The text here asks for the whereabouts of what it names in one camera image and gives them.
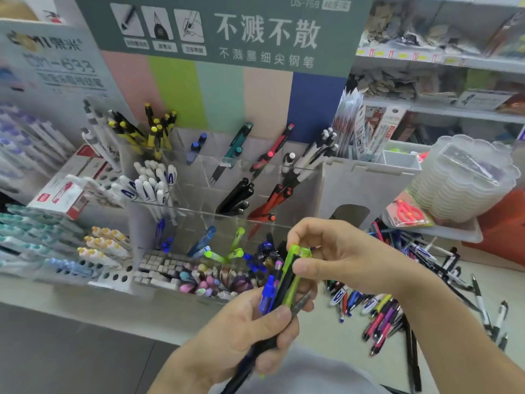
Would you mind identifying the person's left hand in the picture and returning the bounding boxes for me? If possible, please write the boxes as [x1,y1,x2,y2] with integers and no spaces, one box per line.
[186,279,318,384]

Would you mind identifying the person's right hand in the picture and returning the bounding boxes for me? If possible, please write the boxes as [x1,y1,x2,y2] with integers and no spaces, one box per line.
[286,217,419,311]

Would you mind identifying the translucent green pen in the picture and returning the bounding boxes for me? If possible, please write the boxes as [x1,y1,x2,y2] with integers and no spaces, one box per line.
[281,244,313,309]

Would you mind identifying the translucent blue pen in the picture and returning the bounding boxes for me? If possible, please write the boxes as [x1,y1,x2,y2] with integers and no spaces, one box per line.
[259,275,276,316]

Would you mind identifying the long black pen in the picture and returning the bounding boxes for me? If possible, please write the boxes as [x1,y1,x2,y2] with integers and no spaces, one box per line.
[221,258,301,394]

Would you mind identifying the grey pen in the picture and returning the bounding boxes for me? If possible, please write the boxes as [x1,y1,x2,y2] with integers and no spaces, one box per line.
[290,290,315,317]

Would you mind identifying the person's left forearm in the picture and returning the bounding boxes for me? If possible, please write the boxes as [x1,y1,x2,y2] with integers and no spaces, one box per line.
[147,340,232,394]

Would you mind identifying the person's right forearm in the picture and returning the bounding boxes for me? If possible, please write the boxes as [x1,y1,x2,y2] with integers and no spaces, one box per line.
[392,258,525,394]

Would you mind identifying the bunch of dark blue pens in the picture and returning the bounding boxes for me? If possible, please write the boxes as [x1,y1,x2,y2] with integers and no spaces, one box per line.
[244,234,288,279]

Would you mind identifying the bunch of pastel pens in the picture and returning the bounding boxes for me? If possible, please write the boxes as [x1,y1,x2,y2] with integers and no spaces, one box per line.
[178,262,256,301]

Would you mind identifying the bunch of red pens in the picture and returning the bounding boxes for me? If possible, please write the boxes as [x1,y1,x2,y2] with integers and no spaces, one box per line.
[247,184,293,239]

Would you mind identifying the bunch of light green pens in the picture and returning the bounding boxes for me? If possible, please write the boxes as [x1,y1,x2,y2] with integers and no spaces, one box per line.
[203,227,246,264]

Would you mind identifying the pile of loose mixed pens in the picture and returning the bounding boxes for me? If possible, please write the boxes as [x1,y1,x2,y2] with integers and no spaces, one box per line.
[323,219,510,393]

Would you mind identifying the white cardboard stand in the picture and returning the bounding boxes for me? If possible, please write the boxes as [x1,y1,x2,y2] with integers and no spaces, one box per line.
[317,157,423,231]

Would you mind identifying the blue clear pen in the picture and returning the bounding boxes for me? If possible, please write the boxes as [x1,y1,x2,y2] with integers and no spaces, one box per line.
[187,226,217,257]

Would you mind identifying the packaged red scissors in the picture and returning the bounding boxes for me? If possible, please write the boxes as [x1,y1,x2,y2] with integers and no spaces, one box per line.
[385,190,434,229]

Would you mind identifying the bunch of white black pens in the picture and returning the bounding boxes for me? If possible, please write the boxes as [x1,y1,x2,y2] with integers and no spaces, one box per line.
[282,127,340,187]

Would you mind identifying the red black pen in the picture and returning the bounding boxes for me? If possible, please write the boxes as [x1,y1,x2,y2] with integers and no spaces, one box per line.
[249,123,295,182]

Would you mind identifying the row of grey erasers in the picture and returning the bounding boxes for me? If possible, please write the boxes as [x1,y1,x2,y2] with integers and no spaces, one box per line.
[133,251,186,290]

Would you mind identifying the clear acrylic pen organizer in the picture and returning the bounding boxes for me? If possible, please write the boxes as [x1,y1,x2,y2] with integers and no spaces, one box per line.
[118,131,331,302]

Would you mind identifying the small white bin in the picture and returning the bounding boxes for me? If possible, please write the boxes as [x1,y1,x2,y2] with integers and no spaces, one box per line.
[375,149,423,172]

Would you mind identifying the teal black pen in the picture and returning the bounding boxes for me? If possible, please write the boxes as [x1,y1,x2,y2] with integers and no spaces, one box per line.
[209,122,254,187]

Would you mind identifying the dark blue capped pen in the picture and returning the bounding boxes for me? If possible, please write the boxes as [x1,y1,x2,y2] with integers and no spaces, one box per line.
[153,218,174,253]

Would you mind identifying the bundle of refill packets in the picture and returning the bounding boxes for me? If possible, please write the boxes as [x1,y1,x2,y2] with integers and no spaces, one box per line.
[331,88,366,161]

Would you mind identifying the white plastic tray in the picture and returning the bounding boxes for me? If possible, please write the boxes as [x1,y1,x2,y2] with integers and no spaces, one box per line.
[382,212,485,244]

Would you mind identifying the stack of clear plastic trays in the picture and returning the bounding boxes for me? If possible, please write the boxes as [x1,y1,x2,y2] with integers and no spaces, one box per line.
[409,134,521,225]

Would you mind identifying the white holed pen rack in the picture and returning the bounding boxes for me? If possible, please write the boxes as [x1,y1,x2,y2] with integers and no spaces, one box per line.
[84,160,138,292]

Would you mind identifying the bunch of white blue-print pens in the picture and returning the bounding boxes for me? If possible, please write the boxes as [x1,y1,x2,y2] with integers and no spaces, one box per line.
[110,159,179,227]

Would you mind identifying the row of yellow-capped white pens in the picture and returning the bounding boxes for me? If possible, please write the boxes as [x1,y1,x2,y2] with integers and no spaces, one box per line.
[77,226,133,268]

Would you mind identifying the orange red box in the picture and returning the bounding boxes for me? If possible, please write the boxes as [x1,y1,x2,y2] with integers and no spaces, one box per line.
[463,188,525,266]

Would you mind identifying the bunch of yellow black pens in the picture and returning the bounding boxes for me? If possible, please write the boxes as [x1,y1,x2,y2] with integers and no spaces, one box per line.
[107,103,178,161]

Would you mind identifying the green striped display backboard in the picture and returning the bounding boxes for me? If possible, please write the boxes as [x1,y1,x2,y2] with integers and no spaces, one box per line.
[73,0,375,145]

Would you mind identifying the white store shelf with goods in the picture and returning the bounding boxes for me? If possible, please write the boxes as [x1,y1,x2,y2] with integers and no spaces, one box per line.
[354,0,525,146]

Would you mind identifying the red white pen box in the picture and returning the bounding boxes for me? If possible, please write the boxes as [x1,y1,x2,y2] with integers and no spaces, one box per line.
[27,144,110,221]

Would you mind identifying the bunch of white grey-capped pens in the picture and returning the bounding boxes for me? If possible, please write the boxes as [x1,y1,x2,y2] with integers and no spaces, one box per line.
[81,99,123,173]

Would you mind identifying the row of teal pens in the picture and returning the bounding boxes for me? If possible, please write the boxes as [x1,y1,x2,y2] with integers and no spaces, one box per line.
[0,204,88,280]

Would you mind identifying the row of purple white pens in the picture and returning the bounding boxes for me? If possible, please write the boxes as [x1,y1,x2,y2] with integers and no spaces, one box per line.
[0,103,78,190]

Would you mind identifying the white display sign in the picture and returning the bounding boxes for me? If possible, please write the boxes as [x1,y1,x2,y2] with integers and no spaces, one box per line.
[0,18,137,203]

